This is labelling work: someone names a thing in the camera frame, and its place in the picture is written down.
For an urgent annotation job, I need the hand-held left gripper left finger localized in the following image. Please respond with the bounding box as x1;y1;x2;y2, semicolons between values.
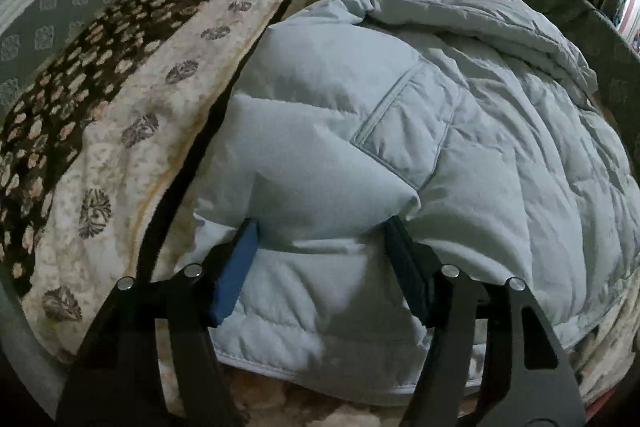
55;217;261;427

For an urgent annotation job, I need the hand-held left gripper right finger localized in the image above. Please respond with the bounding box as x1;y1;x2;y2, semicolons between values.
385;214;586;427

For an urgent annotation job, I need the light blue quilted jacket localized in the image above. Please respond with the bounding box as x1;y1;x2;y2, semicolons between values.
182;0;640;395

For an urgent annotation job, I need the grey cloth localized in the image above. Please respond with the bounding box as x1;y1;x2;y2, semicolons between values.
0;257;68;413

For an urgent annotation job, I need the grey patterned bedspread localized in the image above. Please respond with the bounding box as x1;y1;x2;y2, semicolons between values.
0;0;640;128

